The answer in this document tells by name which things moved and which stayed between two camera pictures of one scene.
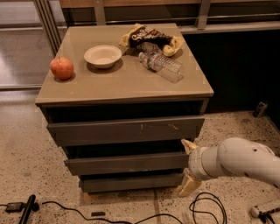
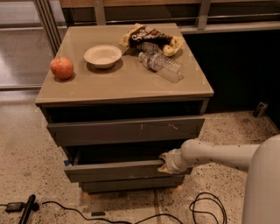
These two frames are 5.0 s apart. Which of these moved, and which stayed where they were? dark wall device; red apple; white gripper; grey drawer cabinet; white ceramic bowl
Moved: white gripper
Stayed: dark wall device; red apple; white ceramic bowl; grey drawer cabinet
